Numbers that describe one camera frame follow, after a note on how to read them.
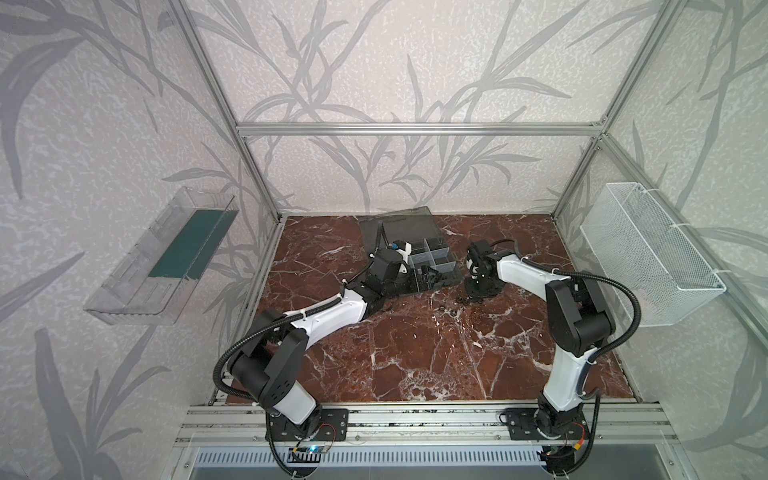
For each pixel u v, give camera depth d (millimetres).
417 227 1205
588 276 511
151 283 637
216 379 426
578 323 506
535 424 726
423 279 764
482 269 738
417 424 753
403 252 793
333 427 724
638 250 649
